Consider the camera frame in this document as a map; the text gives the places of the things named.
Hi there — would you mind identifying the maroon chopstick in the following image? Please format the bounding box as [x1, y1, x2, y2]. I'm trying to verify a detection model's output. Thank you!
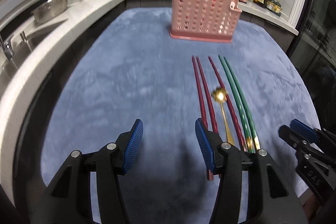
[208, 56, 248, 152]
[197, 57, 218, 133]
[191, 55, 214, 181]

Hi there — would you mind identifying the spice jar rack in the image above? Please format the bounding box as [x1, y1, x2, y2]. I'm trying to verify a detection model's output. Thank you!
[266, 0, 282, 16]

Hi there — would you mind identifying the gold flower spoon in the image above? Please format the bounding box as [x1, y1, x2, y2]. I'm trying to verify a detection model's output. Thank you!
[212, 87, 235, 145]

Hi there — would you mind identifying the stainless steel sink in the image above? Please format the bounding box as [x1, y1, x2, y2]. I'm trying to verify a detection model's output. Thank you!
[1, 20, 66, 79]

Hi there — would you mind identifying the steel sink faucet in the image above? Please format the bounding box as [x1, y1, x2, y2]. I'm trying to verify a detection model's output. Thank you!
[0, 34, 14, 61]

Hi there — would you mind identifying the green chopstick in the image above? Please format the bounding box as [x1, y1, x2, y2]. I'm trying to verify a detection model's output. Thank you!
[224, 57, 261, 150]
[218, 55, 256, 153]

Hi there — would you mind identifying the blue plush table mat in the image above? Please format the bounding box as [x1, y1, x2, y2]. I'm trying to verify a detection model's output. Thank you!
[41, 8, 319, 223]

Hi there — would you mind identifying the stainless steel bowl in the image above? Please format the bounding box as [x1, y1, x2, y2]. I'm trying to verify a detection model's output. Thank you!
[32, 0, 68, 24]

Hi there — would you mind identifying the pink perforated utensil basket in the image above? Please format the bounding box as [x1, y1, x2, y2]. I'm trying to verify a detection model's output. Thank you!
[170, 0, 242, 43]

